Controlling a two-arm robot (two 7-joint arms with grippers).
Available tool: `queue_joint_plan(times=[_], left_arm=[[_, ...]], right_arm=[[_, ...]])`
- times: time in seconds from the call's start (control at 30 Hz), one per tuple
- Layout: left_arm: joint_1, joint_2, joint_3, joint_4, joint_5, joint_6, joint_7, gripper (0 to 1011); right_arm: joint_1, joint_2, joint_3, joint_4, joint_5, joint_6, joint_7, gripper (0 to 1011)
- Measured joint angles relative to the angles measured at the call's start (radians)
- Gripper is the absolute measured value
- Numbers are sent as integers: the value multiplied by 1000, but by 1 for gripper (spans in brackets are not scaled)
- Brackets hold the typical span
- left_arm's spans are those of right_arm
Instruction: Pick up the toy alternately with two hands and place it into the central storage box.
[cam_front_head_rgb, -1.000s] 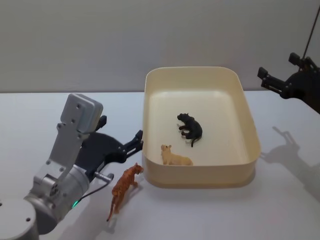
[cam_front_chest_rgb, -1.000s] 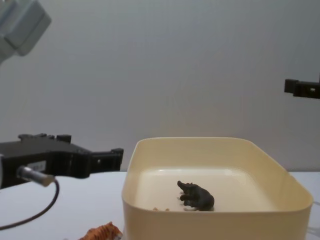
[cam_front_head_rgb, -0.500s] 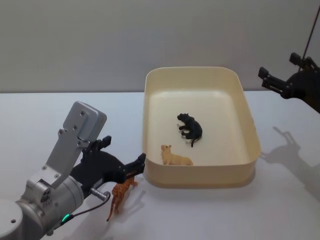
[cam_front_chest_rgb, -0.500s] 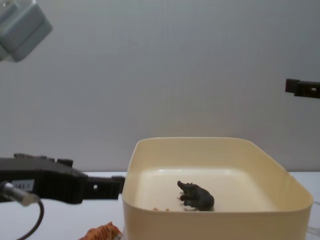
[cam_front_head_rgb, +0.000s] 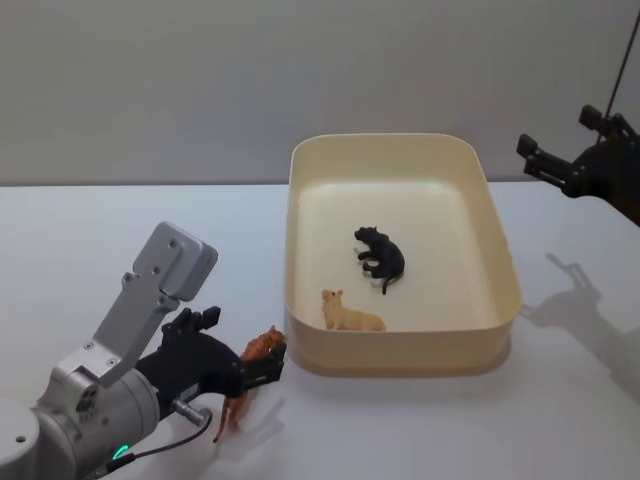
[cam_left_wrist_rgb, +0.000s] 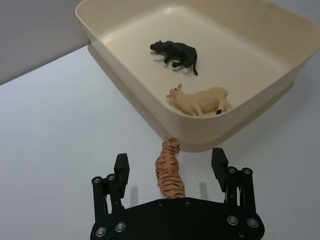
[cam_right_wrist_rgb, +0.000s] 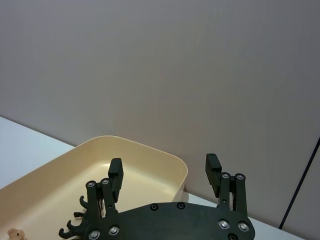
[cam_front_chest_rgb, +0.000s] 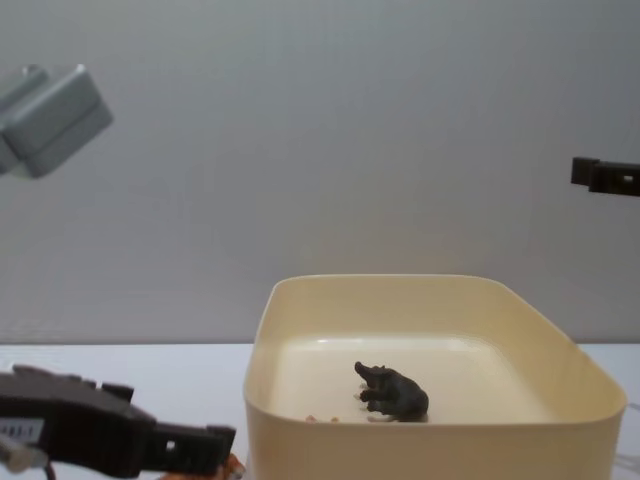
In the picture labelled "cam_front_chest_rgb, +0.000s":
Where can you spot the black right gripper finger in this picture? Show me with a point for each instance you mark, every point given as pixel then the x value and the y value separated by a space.
pixel 612 179

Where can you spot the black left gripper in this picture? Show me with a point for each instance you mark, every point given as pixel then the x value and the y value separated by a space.
pixel 75 420

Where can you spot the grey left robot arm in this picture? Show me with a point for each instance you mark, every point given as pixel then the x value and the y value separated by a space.
pixel 50 120

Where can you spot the small orange toy animal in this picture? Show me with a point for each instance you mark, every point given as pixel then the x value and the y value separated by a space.
pixel 234 467

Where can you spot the dark grey toy boar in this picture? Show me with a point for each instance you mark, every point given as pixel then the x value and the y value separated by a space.
pixel 395 395

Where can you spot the cream plastic bin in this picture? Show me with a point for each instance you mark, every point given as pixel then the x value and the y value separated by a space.
pixel 435 450

